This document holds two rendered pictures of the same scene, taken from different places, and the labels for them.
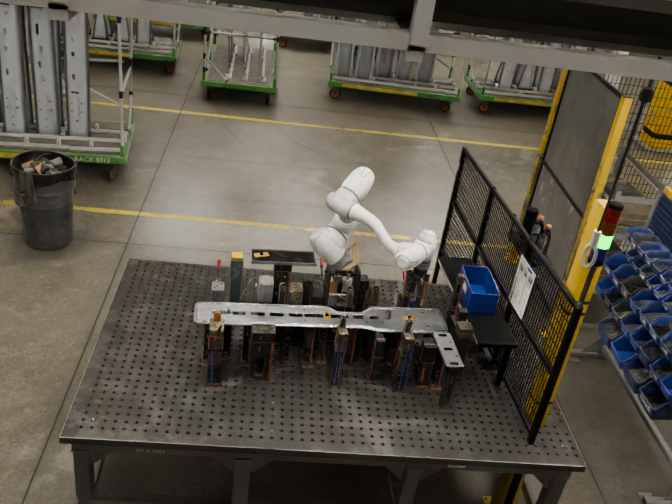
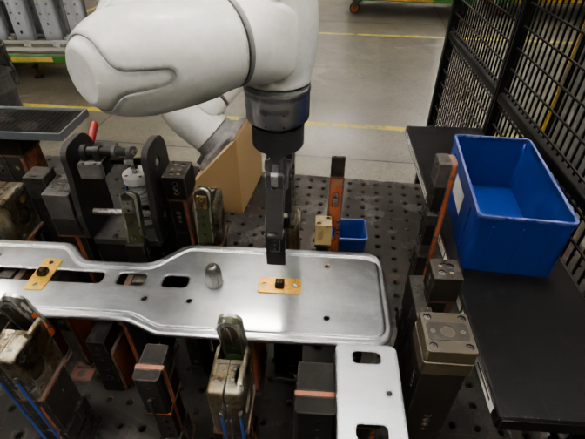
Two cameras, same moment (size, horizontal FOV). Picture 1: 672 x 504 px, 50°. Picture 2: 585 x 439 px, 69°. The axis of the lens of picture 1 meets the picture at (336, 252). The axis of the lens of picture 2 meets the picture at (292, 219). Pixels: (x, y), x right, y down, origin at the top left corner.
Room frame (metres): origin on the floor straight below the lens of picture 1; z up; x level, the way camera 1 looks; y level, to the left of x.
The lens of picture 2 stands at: (2.78, -0.63, 1.60)
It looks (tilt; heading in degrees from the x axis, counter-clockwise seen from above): 38 degrees down; 15
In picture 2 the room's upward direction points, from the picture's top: straight up
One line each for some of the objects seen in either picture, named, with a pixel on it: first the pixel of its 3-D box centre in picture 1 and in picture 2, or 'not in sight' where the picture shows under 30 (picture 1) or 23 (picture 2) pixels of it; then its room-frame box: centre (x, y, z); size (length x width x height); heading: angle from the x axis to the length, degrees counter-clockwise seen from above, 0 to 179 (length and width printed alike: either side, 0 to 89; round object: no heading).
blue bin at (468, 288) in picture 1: (478, 288); (498, 199); (3.57, -0.85, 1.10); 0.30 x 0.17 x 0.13; 6
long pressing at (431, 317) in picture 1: (323, 317); (32, 278); (3.20, 0.02, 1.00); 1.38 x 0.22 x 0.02; 101
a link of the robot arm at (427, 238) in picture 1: (425, 245); (267, 17); (3.30, -0.45, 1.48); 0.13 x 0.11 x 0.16; 148
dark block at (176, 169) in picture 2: (358, 307); (191, 241); (3.47, -0.18, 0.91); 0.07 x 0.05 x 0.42; 11
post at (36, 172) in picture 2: (304, 307); (66, 239); (3.41, 0.13, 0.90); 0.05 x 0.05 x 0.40; 11
